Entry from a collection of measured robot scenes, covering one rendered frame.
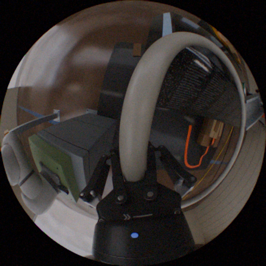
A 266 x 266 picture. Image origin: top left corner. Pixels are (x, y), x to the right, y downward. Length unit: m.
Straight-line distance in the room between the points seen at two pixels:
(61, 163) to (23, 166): 0.22
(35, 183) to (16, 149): 0.16
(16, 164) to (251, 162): 5.80
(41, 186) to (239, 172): 5.73
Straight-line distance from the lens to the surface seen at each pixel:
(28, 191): 0.46
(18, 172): 0.45
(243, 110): 0.43
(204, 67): 0.39
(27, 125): 1.32
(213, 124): 1.35
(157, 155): 0.16
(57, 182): 0.49
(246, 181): 5.46
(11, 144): 0.47
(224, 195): 5.79
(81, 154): 0.38
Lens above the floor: 1.04
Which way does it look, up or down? 71 degrees down
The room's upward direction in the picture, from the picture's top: 178 degrees counter-clockwise
